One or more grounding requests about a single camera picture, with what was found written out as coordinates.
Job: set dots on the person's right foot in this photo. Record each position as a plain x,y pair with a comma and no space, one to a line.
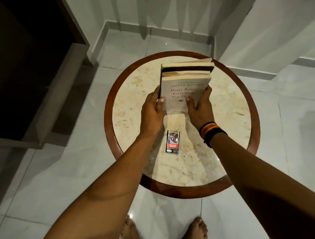
195,229

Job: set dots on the person's right hand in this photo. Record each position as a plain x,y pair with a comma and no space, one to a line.
201,114

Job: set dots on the round marble wood-rimmed table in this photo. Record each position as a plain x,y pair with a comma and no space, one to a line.
228,115

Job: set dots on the person's left forearm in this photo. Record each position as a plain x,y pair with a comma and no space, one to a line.
110,187

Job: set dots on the person's left thumb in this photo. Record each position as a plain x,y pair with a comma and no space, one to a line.
161,104

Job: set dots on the beige paperback book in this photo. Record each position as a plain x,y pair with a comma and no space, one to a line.
182,91

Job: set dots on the striped yellow red wristband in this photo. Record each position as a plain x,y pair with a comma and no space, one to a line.
209,128

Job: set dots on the person's left hand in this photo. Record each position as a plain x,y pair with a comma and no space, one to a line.
150,115

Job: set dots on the person's foot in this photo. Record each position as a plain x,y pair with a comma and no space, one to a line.
195,229
129,230

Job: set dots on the dark wooden cabinet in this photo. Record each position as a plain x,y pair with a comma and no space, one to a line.
32,73

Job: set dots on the person's left foot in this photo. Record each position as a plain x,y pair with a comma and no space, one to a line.
129,230

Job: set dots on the black wristband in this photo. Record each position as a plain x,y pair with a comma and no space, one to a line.
214,135

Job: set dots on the person's right forearm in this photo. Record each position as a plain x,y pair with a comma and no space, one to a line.
258,187

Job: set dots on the cigarette pack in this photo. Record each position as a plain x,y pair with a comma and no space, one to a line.
172,142

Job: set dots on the person's right thumb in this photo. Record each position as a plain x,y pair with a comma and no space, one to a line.
190,103

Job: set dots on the dark cover book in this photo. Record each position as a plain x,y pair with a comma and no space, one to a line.
187,66

